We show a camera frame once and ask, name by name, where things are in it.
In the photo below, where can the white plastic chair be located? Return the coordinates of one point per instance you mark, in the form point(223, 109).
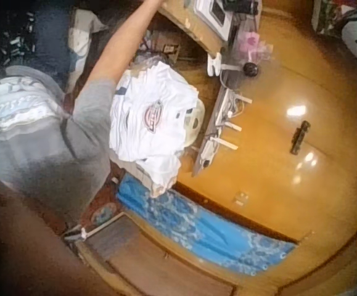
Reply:
point(195, 118)

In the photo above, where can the white printed t-shirt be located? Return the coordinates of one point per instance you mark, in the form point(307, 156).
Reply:
point(149, 123)

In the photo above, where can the black round knob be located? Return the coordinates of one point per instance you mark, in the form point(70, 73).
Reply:
point(251, 69)

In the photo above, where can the blue patterned cloth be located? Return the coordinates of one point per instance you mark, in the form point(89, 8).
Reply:
point(203, 225)

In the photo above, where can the white patterned pillow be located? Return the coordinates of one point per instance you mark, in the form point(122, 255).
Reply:
point(81, 37)

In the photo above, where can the pink plastic organizer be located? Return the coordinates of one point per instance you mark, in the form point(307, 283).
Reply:
point(252, 44)

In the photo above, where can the white device with screen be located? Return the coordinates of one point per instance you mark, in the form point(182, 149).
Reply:
point(212, 18)

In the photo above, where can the wooden desk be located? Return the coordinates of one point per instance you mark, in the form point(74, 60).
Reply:
point(187, 27)

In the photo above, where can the white clip lamp base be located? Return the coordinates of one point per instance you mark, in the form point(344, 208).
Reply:
point(214, 63)

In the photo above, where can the cardboard box under desk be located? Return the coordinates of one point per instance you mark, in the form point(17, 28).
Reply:
point(164, 43)

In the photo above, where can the person's legs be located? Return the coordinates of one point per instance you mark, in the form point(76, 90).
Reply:
point(47, 34)

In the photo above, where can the white power strip shelf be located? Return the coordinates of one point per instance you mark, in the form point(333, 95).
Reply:
point(219, 123)

